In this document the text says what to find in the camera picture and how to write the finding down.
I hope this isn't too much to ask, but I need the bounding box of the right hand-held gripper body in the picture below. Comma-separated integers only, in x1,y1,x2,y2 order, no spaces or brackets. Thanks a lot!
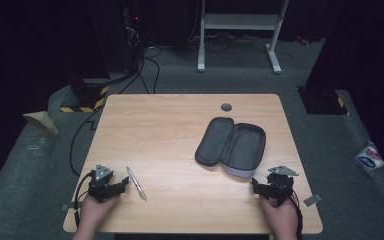
265,165,300,206

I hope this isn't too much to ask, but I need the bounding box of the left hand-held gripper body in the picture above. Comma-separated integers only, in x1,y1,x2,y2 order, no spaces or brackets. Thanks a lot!
87,163,124,203

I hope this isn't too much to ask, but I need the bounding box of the silver pen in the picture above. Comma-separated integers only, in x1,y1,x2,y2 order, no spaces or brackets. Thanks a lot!
125,165,148,202

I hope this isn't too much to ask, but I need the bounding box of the grey pencil case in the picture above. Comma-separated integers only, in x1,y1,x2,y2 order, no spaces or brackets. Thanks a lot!
194,116,267,179

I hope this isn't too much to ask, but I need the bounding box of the person's right hand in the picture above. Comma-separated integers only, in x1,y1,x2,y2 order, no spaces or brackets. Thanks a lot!
259,195,300,240

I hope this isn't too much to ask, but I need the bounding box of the grey tape strip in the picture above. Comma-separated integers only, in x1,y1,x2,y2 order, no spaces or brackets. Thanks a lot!
60,201,82,212
302,192,324,208

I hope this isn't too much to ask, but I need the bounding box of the clear plastic wrap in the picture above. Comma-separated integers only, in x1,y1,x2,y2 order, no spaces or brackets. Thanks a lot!
25,134,54,158

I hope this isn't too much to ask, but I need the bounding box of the beige cardboard piece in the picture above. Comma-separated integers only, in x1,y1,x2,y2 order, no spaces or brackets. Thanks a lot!
22,110,60,137

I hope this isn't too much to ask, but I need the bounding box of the black striped stand base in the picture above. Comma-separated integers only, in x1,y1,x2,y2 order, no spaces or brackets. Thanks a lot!
59,77,111,114
297,85,350,117

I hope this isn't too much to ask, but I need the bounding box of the white and blue packet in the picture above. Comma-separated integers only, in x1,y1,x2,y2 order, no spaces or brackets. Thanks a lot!
353,140,384,173

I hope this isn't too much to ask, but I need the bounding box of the small red object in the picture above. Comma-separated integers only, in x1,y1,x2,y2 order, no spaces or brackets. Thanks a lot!
295,34,312,47

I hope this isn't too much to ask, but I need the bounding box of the white metal stand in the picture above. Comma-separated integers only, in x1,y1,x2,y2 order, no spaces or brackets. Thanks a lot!
196,0,290,75

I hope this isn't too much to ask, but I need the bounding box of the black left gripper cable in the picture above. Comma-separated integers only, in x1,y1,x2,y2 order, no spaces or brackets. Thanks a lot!
73,171,96,229

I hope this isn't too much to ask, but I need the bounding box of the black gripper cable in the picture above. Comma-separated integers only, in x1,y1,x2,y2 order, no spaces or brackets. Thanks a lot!
73,171,96,229
288,193,305,240

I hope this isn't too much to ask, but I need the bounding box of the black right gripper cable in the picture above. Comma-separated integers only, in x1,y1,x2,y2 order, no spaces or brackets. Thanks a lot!
288,193,305,240

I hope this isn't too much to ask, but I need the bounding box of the black floor cable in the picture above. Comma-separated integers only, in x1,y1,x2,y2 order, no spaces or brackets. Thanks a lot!
68,46,163,178

